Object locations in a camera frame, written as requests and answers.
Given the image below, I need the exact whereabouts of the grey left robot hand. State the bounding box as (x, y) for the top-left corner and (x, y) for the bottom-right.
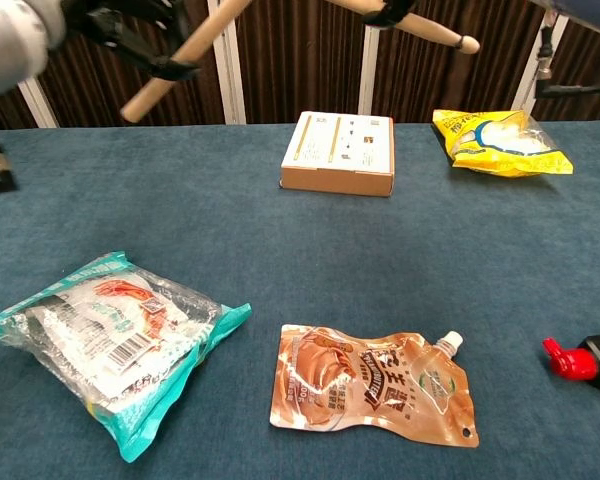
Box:
(0, 0), (201, 104)

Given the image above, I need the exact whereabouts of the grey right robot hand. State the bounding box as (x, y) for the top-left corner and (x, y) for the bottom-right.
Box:
(362, 0), (419, 29)

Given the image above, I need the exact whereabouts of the wooden drumstick with black mark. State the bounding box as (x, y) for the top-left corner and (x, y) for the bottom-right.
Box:
(324, 0), (481, 55)

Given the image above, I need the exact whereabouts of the plain wooden drumstick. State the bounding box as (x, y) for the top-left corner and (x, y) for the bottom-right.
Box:
(120, 0), (254, 124)

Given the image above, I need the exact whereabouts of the dark brown pleated curtain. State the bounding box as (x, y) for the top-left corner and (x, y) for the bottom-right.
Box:
(0, 0), (600, 134)

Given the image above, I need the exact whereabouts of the flat cardboard box white label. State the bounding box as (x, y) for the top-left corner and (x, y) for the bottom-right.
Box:
(279, 110), (396, 198)

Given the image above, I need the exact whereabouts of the yellow snack bag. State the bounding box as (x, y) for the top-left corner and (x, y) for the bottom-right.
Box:
(431, 108), (575, 179)

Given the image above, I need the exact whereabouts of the blue velvet tablecloth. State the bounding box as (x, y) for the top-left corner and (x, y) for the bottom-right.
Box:
(0, 119), (600, 480)

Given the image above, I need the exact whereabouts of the teal clear plastic food bag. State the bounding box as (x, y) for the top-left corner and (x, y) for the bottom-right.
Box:
(0, 250), (253, 464)

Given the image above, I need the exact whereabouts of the orange spout pouch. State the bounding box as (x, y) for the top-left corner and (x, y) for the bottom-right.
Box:
(269, 323), (481, 448)

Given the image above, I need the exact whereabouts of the black bottle with red cap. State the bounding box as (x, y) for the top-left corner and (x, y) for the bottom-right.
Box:
(541, 333), (600, 392)

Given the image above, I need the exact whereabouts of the white narrow screen frame post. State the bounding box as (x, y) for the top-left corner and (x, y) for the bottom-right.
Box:
(358, 22), (384, 117)

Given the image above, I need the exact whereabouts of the white slanted screen frame post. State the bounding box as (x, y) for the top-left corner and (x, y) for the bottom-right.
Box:
(512, 9), (571, 120)
(17, 77), (59, 129)

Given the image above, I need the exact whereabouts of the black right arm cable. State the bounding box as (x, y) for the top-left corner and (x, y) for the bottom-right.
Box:
(533, 24), (600, 100)

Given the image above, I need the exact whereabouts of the white wide screen frame post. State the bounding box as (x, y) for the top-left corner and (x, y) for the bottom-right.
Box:
(207, 0), (247, 125)

